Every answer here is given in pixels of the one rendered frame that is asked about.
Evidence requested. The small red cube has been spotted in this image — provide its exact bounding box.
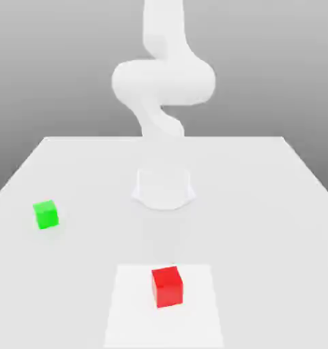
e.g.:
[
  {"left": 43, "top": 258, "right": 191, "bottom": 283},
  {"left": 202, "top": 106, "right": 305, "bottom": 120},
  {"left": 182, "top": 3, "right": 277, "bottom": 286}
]
[{"left": 151, "top": 266, "right": 184, "bottom": 309}]

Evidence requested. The small green cube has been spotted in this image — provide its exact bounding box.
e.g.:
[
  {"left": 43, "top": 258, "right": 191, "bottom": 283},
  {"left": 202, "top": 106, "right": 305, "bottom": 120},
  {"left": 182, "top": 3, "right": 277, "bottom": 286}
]
[{"left": 32, "top": 199, "right": 60, "bottom": 230}]

